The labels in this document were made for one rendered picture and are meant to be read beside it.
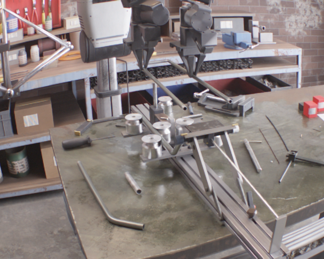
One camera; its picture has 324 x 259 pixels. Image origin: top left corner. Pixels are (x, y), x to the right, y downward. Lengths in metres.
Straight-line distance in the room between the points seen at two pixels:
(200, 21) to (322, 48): 3.41
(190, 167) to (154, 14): 0.41
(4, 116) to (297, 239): 1.84
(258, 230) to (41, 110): 1.90
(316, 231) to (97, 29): 1.37
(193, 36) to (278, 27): 2.89
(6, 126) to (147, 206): 1.70
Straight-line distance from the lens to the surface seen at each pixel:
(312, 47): 4.24
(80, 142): 1.29
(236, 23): 3.42
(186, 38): 1.06
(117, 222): 0.92
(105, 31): 1.70
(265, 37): 3.05
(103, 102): 1.81
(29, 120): 2.55
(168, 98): 1.50
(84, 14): 1.69
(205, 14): 1.00
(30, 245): 2.35
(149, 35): 1.08
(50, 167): 2.70
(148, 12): 1.09
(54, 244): 2.32
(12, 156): 2.74
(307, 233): 1.97
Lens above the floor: 1.43
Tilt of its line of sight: 24 degrees down
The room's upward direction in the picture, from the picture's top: 2 degrees counter-clockwise
